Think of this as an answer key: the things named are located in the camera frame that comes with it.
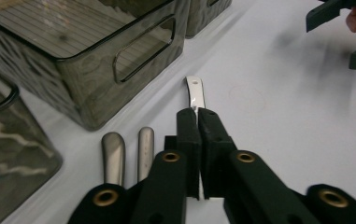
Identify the smoked clear plastic bin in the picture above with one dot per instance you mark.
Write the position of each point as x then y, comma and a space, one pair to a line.
10, 161
82, 87
203, 18

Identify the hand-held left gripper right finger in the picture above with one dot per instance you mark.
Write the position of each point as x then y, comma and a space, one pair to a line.
214, 146

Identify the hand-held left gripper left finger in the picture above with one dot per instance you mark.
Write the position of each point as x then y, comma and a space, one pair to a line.
192, 149

